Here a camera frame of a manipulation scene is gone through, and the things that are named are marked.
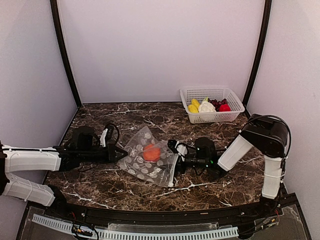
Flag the yellow fake lemon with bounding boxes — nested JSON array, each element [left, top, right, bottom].
[[187, 104, 199, 114]]

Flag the polka dot zip bag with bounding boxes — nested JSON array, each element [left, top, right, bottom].
[[117, 126, 178, 188]]

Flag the white cable duct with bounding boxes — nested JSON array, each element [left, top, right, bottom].
[[32, 214, 239, 240]]

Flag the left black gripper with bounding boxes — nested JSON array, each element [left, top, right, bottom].
[[78, 143, 128, 164]]

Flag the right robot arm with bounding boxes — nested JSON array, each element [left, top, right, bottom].
[[167, 114, 292, 217]]

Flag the right black frame post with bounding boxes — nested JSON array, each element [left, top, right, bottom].
[[242, 0, 272, 107]]

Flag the orange fake pumpkin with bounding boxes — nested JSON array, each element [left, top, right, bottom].
[[142, 144, 161, 162]]

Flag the black frame post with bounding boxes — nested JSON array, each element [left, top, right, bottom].
[[242, 0, 272, 107], [50, 0, 82, 108]]

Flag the yellow fake banana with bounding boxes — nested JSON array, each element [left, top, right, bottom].
[[191, 99, 200, 108]]

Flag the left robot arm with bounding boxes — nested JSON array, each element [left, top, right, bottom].
[[0, 123, 128, 218]]

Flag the white plastic basket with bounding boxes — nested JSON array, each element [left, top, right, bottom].
[[179, 86, 245, 124]]

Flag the white fake cauliflower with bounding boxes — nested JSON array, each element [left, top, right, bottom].
[[198, 97, 216, 113]]

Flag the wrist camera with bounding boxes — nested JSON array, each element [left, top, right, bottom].
[[167, 139, 188, 156], [99, 123, 120, 148]]

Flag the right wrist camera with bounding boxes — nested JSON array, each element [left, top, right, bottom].
[[167, 139, 188, 156]]

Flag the red fake pepper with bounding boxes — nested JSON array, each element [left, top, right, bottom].
[[218, 103, 231, 112]]

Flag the left black frame post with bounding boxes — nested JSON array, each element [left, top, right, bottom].
[[50, 0, 82, 108]]

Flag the purple fake grapes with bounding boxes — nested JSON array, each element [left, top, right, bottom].
[[208, 98, 228, 112]]

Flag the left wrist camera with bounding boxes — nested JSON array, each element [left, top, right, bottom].
[[99, 123, 120, 148]]

